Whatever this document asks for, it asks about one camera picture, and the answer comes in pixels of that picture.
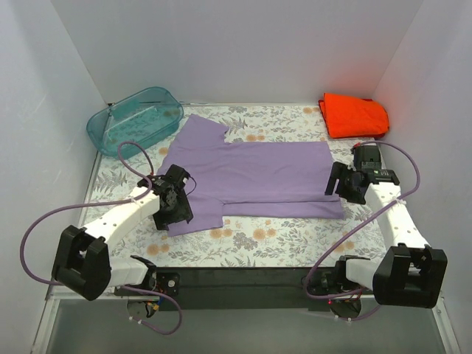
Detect purple t shirt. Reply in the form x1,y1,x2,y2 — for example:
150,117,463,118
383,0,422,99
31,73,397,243
159,114,344,237

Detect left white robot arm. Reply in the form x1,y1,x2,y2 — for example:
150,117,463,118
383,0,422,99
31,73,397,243
52,165,193,300

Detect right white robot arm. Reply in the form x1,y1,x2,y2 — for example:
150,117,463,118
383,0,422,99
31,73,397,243
325,143,448,308

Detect folded orange t shirt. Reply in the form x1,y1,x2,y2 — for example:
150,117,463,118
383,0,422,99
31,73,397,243
319,93,389,139

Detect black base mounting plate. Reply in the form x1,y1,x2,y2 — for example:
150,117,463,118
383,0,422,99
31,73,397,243
147,267,361,316

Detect floral patterned table mat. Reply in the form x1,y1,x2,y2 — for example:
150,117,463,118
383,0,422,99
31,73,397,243
111,105,386,267

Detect teal transparent plastic bin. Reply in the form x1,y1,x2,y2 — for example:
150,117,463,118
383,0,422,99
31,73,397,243
86,86,184,159

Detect aluminium frame rail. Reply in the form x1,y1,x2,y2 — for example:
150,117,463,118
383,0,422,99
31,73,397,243
46,267,443,302

